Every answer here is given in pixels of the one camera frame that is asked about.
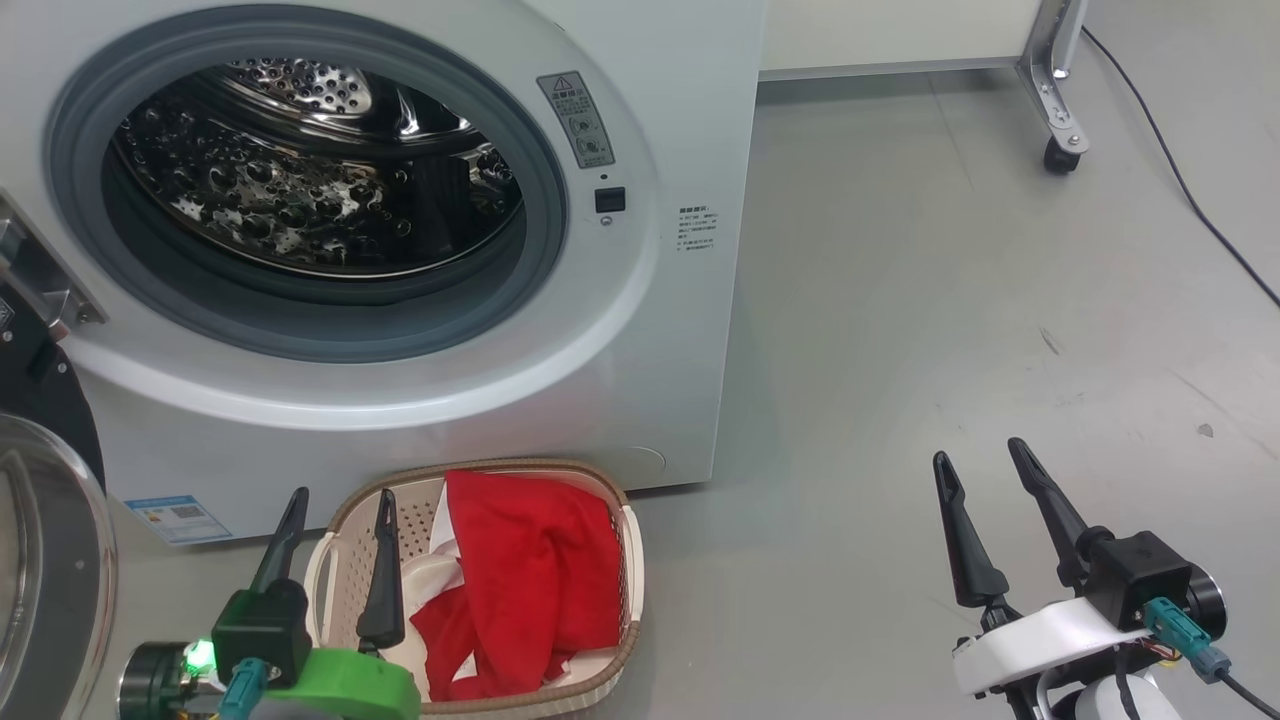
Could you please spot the white garment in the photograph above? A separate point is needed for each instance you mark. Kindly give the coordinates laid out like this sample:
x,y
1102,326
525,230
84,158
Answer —
x,y
435,580

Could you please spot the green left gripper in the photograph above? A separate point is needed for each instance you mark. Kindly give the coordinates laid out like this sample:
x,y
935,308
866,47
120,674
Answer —
x,y
350,690

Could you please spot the white front-load washing machine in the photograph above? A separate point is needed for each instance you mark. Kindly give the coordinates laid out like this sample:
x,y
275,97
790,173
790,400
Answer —
x,y
640,350

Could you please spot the grey warning sticker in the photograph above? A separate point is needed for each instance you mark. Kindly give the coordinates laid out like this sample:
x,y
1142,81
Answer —
x,y
577,120

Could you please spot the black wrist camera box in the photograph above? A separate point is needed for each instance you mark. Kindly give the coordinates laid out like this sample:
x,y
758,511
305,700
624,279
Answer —
x,y
1140,575
260,630

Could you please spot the black round glass washer door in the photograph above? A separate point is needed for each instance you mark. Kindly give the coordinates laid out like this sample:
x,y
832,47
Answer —
x,y
50,560

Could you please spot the beige perforated laundry basket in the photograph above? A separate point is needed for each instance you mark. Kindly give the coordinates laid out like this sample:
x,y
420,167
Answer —
x,y
625,600

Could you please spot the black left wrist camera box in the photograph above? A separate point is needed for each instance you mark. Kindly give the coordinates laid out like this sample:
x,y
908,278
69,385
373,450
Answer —
x,y
260,630

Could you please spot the white partition panel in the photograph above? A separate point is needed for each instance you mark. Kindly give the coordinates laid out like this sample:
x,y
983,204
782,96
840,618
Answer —
x,y
890,30

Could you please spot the metal partition leg with caster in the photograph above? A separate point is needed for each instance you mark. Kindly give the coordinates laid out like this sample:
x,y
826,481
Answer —
x,y
1055,90

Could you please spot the blue energy label sticker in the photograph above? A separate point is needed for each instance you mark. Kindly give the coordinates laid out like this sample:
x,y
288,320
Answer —
x,y
178,518

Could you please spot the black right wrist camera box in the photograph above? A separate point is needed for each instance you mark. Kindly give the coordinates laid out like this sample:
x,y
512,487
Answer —
x,y
1140,575

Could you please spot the printed text label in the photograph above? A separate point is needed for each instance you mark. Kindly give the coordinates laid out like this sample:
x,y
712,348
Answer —
x,y
696,228

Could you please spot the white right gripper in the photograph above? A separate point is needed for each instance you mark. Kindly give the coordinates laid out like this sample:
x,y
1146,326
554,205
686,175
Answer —
x,y
1040,640

